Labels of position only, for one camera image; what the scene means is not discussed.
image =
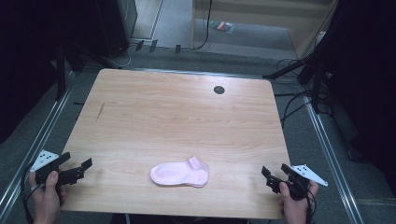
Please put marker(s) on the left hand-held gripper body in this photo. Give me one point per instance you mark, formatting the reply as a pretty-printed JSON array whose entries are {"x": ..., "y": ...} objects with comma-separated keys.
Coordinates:
[{"x": 45, "y": 160}]

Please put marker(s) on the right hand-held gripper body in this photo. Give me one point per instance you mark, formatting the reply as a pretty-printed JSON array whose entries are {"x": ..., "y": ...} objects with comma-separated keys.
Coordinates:
[{"x": 300, "y": 183}]

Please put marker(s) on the person's right hand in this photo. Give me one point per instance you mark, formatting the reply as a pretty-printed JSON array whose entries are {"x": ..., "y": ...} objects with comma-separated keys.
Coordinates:
[{"x": 292, "y": 208}]

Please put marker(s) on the person's left hand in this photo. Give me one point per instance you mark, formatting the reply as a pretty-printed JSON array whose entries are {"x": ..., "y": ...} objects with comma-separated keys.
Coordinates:
[{"x": 46, "y": 199}]

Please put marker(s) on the black upright stand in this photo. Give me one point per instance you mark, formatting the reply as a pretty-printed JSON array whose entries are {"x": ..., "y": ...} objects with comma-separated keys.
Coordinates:
[{"x": 60, "y": 74}]

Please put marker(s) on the black round table grommet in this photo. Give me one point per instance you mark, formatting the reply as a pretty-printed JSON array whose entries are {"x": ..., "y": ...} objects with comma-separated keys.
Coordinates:
[{"x": 219, "y": 90}]

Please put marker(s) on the black tripod stand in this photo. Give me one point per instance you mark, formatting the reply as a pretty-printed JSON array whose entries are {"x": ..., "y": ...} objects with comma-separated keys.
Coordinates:
[{"x": 311, "y": 62}]

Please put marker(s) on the dark cabinet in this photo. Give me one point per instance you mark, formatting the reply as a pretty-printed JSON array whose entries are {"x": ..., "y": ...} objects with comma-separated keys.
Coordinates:
[{"x": 118, "y": 25}]

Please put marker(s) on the colourful packet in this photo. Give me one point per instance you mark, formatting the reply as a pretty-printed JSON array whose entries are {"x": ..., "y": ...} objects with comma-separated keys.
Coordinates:
[{"x": 221, "y": 25}]

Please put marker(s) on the long metal floor rail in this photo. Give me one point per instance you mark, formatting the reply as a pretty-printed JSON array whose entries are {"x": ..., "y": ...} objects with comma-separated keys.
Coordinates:
[
  {"x": 330, "y": 155},
  {"x": 34, "y": 146}
]

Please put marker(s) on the small black foot bracket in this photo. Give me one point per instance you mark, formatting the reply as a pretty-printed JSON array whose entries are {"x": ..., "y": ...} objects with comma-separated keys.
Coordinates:
[
  {"x": 177, "y": 48},
  {"x": 139, "y": 45},
  {"x": 153, "y": 45}
]

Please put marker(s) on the light wooden panel frame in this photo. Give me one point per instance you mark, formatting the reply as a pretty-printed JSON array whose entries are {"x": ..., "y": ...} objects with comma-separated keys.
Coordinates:
[{"x": 249, "y": 14}]

